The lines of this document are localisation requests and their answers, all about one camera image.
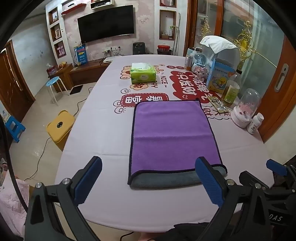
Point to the blue round stool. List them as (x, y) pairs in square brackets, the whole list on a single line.
[(52, 82)]

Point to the green tissue pack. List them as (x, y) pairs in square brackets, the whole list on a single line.
[(141, 73)]

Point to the silver blister pack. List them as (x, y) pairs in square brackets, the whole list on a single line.
[(218, 104)]

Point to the black television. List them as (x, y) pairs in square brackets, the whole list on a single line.
[(106, 23)]

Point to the white router box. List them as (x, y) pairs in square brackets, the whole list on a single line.
[(108, 59)]

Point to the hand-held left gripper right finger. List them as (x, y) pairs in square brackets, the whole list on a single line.
[(208, 183)]

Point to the yellow plastic stool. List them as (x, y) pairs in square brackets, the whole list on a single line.
[(59, 129)]

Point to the yellow oil bottle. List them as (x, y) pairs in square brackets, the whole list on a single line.
[(230, 92)]

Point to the orange can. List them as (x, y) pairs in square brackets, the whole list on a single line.
[(188, 63)]

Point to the white cloth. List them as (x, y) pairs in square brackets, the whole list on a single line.
[(218, 45)]

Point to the light blue snow globe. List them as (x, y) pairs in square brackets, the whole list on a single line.
[(200, 59)]

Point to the blue cartoon box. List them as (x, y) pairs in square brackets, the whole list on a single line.
[(218, 77)]

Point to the blue plastic step stool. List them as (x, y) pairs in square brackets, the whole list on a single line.
[(13, 127)]

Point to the pink snack bag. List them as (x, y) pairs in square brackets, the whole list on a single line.
[(52, 70)]

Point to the grey towel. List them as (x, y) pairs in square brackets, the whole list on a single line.
[(166, 179)]

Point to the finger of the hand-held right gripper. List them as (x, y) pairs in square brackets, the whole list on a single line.
[(275, 167), (247, 178)]

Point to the red pot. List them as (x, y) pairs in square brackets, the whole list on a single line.
[(164, 49)]

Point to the white wall shelf unit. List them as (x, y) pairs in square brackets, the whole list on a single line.
[(55, 30)]

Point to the golden door ornament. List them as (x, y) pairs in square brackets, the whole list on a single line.
[(244, 40)]

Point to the purple towel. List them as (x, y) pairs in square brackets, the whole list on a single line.
[(171, 136)]

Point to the glass dome ornament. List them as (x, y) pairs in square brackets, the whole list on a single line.
[(246, 106)]

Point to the brown wooden door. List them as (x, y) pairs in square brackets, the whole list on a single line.
[(13, 85)]

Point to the white pill bottle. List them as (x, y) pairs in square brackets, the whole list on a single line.
[(254, 124)]

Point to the pink floral cloth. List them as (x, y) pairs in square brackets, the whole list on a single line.
[(11, 204)]

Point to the white covered appliance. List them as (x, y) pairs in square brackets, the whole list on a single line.
[(230, 56)]

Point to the black floor mat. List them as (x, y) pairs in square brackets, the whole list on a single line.
[(75, 90)]

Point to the pink toy figure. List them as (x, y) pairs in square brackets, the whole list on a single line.
[(200, 72)]

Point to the blue printed bag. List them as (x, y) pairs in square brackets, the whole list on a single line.
[(81, 55)]

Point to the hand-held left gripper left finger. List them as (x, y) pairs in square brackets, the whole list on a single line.
[(89, 180)]

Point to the wooden television cabinet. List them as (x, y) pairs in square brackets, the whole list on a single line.
[(83, 73)]

